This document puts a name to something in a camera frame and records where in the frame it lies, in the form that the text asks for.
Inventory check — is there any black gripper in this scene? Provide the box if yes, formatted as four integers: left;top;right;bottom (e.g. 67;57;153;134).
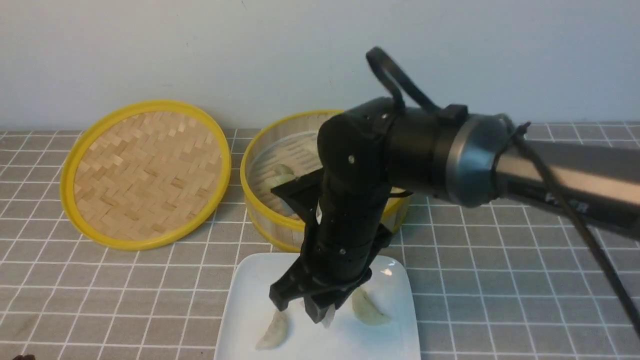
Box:
269;170;410;324

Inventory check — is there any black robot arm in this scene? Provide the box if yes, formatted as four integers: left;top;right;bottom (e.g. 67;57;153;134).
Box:
269;97;639;324

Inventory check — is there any pale dumpling left on plate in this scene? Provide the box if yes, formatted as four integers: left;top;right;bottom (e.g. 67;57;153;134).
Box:
254;311;290;351

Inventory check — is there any pale dumpling on plate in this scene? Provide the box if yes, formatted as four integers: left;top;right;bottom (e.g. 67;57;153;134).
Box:
254;311;290;351
350;287;392;327

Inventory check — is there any pale dumpling right on plate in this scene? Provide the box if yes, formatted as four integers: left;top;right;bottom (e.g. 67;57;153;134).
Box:
350;287;392;327

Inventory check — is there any white square plate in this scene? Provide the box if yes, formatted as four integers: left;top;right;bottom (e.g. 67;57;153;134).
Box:
214;252;421;360

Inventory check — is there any small green dumpling behind left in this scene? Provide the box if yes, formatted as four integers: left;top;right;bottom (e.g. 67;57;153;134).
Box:
269;163;297;188

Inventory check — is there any bamboo steamer basket yellow rim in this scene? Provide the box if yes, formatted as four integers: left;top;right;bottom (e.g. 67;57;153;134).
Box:
240;109;413;253

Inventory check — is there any bamboo steamer lid yellow rim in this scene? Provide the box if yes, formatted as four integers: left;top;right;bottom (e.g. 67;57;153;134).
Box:
59;100;232;251

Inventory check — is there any grey checked tablecloth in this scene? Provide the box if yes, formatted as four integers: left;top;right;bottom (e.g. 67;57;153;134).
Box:
0;128;639;360

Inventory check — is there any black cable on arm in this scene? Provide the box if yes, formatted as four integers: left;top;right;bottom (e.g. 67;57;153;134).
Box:
365;46;640;341

